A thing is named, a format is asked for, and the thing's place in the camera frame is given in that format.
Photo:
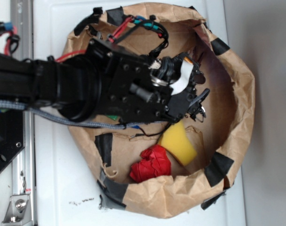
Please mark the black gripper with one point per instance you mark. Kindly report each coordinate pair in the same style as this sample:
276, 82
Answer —
172, 89

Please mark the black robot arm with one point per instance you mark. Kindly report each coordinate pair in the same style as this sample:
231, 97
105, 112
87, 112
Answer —
106, 80

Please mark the brown paper bag basin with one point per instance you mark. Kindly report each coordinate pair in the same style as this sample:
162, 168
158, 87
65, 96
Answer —
221, 140

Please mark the yellow sponge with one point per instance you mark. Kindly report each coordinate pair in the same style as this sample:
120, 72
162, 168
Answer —
176, 142

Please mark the red crumpled ball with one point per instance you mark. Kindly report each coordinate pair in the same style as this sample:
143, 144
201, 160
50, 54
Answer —
154, 163

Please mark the green rectangular block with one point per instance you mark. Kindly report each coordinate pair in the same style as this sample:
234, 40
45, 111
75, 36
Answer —
113, 117

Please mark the white tray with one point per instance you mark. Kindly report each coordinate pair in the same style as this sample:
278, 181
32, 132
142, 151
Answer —
67, 193

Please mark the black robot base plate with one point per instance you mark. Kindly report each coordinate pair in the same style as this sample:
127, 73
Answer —
11, 136

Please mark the aluminium frame rail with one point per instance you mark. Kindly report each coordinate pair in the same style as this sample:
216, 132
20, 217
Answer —
23, 165

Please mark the metal corner bracket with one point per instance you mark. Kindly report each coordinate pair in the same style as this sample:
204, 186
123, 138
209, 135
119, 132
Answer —
18, 212

